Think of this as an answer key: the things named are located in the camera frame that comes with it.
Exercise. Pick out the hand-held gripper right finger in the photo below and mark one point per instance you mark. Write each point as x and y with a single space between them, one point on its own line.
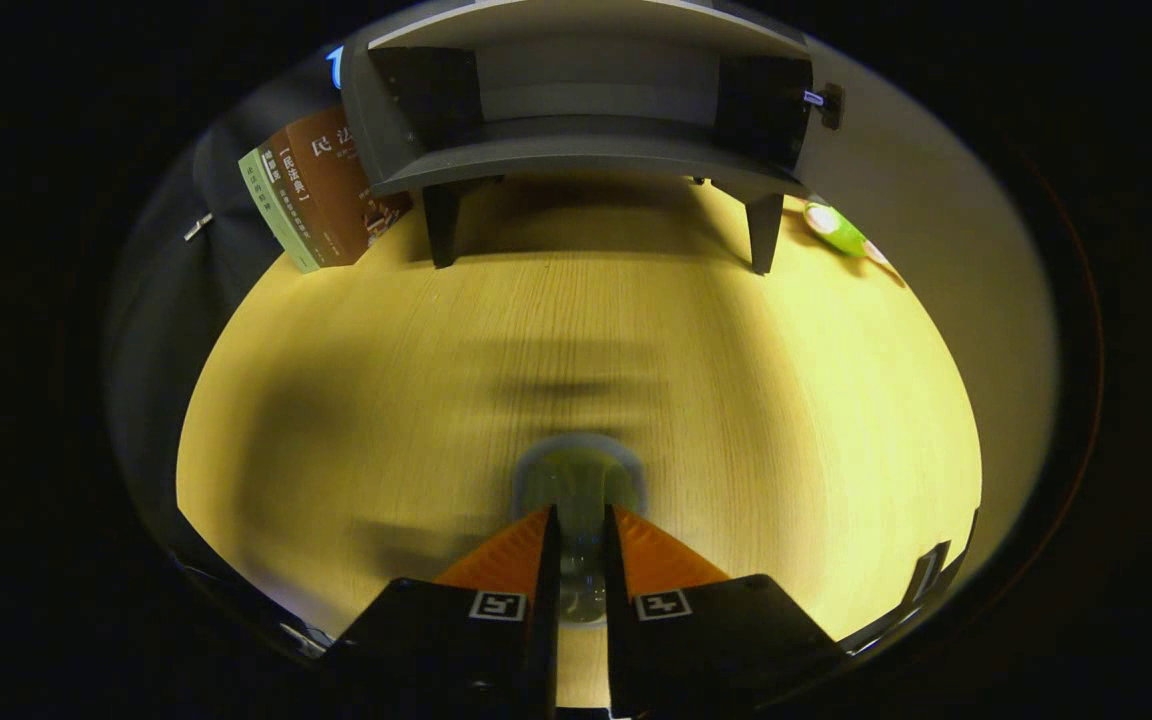
716 650

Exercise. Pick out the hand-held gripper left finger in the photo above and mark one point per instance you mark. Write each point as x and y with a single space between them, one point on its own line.
456 650

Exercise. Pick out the green rounded object with tray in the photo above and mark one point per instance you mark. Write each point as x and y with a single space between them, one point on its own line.
581 480

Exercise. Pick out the black backdrop cloth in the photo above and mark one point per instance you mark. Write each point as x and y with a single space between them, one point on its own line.
186 330

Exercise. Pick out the pink and green plush toy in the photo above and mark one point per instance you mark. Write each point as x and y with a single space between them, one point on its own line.
841 232

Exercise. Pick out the wide brown book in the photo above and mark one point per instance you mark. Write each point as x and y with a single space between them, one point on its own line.
356 170

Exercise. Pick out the white clip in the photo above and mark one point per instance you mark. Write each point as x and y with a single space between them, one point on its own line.
198 227

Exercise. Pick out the grey cabinet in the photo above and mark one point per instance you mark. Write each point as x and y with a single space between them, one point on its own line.
576 150

